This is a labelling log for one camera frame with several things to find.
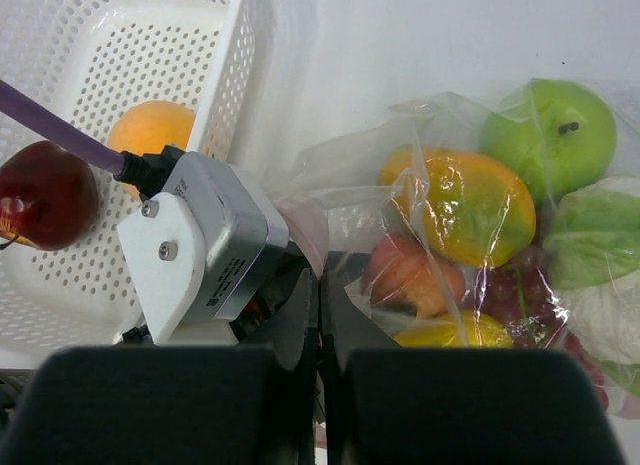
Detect fake red grapes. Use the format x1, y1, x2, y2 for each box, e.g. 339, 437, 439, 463
474, 245, 609, 409

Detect fake peach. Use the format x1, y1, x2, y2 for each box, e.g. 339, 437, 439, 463
360, 233, 466, 319

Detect fake orange fruit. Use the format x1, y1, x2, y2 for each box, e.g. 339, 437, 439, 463
107, 100, 197, 196

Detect white perforated plastic basket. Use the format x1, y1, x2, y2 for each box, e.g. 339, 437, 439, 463
1, 0, 257, 370

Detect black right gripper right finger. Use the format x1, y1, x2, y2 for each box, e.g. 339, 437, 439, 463
319, 275, 624, 464

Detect clear zip top bag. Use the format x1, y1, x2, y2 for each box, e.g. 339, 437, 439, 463
265, 78, 639, 419

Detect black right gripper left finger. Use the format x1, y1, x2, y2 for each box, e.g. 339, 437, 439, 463
1, 270, 318, 464

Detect fake green apple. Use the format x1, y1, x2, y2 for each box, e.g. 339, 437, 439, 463
479, 78, 617, 203

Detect fake mango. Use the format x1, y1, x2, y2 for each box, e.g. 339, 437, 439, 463
378, 146, 536, 268

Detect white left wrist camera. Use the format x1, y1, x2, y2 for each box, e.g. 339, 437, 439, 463
115, 146, 290, 346

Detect fake yellow pear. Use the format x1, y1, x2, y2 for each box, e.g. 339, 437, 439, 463
394, 310, 514, 348

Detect fake dark red apple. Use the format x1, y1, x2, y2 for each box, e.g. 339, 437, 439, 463
1, 140, 100, 251

